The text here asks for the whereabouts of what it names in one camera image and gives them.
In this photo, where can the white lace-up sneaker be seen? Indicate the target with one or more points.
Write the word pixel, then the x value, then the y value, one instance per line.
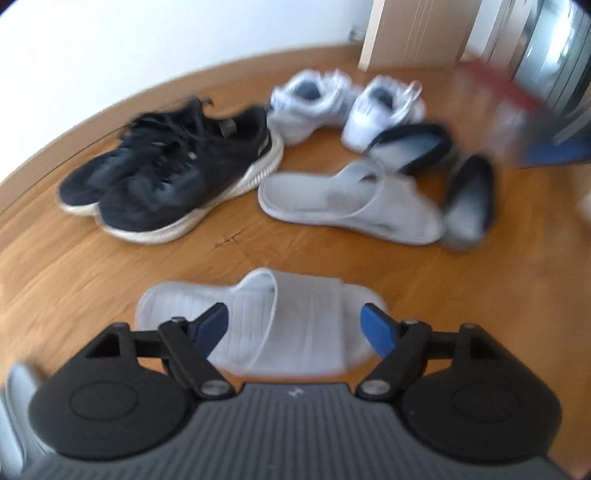
pixel 300 115
pixel 374 115

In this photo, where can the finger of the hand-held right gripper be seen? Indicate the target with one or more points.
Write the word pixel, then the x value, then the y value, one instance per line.
pixel 561 154

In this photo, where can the metal entrance door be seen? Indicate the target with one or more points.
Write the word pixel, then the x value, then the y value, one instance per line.
pixel 554 50

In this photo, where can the black sneaker white sole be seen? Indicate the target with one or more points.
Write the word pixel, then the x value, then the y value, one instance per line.
pixel 90 182
pixel 184 184

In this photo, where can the white door frame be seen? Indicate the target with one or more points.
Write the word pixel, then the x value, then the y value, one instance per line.
pixel 491 27

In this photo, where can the navy slipper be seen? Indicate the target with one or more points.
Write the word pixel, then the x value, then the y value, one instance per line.
pixel 411 147
pixel 468 203

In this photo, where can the wooden door panel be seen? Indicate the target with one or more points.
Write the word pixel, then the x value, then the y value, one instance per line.
pixel 406 32

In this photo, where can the red doormat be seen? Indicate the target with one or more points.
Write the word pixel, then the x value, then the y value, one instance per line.
pixel 498 83

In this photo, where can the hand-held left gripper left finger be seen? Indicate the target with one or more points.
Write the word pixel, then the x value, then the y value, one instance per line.
pixel 213 319

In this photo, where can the grey slide sandal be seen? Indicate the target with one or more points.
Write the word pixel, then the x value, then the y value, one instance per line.
pixel 369 207
pixel 295 323

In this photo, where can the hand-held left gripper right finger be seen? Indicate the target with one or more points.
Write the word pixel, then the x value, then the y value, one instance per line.
pixel 376 325

